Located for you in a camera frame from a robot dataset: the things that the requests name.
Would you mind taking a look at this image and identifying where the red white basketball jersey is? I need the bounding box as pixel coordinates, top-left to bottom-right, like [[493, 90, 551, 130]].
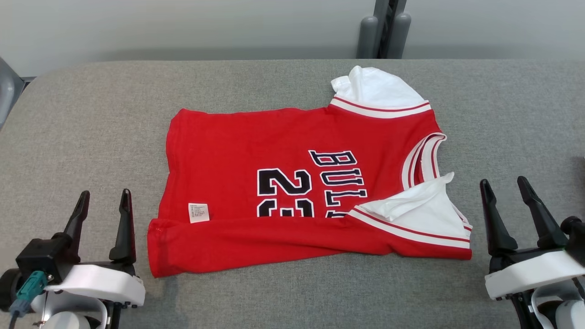
[[147, 65, 473, 279]]

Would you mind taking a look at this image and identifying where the teal connector with black cable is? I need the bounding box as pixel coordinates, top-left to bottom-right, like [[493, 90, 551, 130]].
[[8, 270, 49, 329]]

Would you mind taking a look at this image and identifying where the grey cylindrical post foot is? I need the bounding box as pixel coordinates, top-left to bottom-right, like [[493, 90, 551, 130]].
[[356, 16, 380, 59], [386, 13, 412, 59]]

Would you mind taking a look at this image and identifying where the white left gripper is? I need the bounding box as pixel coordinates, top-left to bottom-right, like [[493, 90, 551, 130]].
[[45, 188, 146, 308]]

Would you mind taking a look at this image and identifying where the grey metal partition post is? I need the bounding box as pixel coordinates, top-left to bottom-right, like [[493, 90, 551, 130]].
[[372, 0, 407, 59], [0, 57, 25, 131]]

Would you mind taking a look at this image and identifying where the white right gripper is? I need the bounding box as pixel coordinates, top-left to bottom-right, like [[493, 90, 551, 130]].
[[479, 175, 585, 301]]

